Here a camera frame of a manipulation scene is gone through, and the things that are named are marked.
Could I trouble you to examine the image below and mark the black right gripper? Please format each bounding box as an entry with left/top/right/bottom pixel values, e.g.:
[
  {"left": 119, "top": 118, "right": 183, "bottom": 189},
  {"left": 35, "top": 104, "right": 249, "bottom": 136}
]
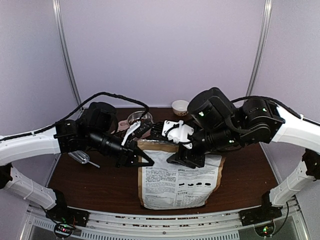
[{"left": 166, "top": 120, "right": 242, "bottom": 169}]

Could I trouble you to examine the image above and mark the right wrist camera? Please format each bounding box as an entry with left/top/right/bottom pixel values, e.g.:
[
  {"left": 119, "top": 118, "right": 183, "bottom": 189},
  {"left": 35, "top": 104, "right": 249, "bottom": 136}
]
[{"left": 150, "top": 120, "right": 195, "bottom": 150}]

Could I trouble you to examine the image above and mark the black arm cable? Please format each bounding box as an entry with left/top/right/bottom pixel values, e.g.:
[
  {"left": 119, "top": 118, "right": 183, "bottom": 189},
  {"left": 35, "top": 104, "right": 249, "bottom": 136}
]
[
  {"left": 0, "top": 91, "right": 150, "bottom": 141},
  {"left": 231, "top": 95, "right": 306, "bottom": 121}
]

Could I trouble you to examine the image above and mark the white floral ceramic bowl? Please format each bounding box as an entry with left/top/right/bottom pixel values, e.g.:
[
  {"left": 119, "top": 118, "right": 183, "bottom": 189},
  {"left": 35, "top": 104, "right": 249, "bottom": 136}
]
[{"left": 171, "top": 100, "right": 189, "bottom": 117}]

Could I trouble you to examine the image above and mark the front aluminium rail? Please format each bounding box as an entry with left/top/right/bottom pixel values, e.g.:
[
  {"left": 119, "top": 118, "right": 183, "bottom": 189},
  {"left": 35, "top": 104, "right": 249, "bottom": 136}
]
[{"left": 24, "top": 197, "right": 308, "bottom": 240}]

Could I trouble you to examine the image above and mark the aluminium frame post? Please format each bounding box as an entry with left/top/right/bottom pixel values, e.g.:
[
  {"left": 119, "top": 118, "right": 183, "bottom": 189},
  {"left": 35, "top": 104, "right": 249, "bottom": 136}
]
[
  {"left": 52, "top": 0, "right": 82, "bottom": 106},
  {"left": 246, "top": 0, "right": 273, "bottom": 96}
]

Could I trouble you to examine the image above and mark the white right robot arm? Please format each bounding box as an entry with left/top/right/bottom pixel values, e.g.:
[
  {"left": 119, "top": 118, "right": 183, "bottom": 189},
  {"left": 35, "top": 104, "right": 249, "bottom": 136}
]
[{"left": 162, "top": 87, "right": 320, "bottom": 221}]

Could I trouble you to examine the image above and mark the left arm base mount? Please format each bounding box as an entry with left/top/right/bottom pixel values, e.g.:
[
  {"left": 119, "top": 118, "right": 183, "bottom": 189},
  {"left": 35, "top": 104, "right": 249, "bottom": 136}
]
[{"left": 45, "top": 207, "right": 90, "bottom": 239}]

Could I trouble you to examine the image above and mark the right aluminium frame post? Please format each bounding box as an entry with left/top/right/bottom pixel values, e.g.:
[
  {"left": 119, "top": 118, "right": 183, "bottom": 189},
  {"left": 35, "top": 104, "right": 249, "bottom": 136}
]
[{"left": 246, "top": 0, "right": 273, "bottom": 96}]

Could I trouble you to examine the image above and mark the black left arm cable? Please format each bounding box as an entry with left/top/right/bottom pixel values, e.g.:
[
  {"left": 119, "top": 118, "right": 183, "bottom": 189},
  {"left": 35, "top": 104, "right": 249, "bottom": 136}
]
[{"left": 0, "top": 91, "right": 150, "bottom": 141}]

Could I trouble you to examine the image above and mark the left aluminium frame post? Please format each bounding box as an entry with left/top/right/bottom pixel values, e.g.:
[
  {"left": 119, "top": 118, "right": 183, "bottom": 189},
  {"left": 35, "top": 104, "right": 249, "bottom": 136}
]
[{"left": 52, "top": 0, "right": 82, "bottom": 106}]

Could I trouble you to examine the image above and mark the pet food bag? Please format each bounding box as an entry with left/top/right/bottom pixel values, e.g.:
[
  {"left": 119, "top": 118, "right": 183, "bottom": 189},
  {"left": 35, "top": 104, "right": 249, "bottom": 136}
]
[{"left": 137, "top": 140, "right": 226, "bottom": 210}]

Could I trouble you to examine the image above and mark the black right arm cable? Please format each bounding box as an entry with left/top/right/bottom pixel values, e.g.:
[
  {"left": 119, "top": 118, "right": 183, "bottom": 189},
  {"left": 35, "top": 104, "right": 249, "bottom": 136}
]
[{"left": 231, "top": 95, "right": 306, "bottom": 121}]

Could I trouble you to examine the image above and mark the pink double pet feeder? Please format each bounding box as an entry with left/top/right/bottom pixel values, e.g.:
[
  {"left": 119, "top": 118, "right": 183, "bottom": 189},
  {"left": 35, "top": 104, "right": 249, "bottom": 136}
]
[{"left": 117, "top": 119, "right": 148, "bottom": 132}]

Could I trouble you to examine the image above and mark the rear steel feeder bowl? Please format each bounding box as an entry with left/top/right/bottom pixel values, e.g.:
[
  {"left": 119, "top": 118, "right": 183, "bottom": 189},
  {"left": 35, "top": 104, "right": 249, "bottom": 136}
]
[{"left": 127, "top": 110, "right": 153, "bottom": 125}]

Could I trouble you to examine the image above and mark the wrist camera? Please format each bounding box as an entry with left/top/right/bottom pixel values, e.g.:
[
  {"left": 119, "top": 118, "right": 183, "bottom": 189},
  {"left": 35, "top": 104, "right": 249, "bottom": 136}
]
[
  {"left": 150, "top": 120, "right": 195, "bottom": 150},
  {"left": 121, "top": 119, "right": 153, "bottom": 146}
]

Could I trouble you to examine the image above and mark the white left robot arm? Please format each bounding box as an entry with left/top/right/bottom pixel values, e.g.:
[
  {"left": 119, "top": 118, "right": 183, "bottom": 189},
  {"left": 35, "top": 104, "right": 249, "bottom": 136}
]
[{"left": 0, "top": 102, "right": 154, "bottom": 222}]

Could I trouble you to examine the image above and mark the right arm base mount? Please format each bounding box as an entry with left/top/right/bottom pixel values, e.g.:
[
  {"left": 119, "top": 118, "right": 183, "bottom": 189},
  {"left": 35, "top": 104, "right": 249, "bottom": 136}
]
[{"left": 239, "top": 206, "right": 282, "bottom": 238}]

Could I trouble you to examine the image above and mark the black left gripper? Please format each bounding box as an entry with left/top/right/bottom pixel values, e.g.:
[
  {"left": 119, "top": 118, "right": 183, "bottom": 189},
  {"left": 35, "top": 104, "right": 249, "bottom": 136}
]
[{"left": 87, "top": 127, "right": 155, "bottom": 168}]

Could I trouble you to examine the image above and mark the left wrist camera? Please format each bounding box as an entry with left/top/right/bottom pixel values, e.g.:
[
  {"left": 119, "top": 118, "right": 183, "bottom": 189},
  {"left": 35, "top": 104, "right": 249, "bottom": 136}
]
[{"left": 121, "top": 119, "right": 153, "bottom": 146}]

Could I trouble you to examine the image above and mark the metal food scoop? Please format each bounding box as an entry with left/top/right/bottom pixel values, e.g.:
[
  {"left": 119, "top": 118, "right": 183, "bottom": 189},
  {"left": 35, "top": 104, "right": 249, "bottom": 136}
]
[{"left": 68, "top": 150, "right": 100, "bottom": 168}]

